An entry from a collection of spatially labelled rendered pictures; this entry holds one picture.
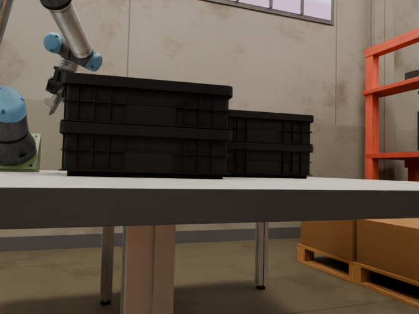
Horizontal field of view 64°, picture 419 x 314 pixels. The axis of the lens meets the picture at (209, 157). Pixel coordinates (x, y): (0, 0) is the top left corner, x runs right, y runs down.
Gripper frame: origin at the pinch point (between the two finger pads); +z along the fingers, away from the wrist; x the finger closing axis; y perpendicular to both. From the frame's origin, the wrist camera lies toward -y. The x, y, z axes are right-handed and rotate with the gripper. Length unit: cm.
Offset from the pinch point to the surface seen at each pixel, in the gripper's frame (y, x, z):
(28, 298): -8, -8, 105
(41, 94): 84, -144, 30
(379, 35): -214, -289, -157
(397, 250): -193, -37, 11
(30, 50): 105, -150, -1
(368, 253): -188, -52, 25
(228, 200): -69, 109, -29
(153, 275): -65, 110, -17
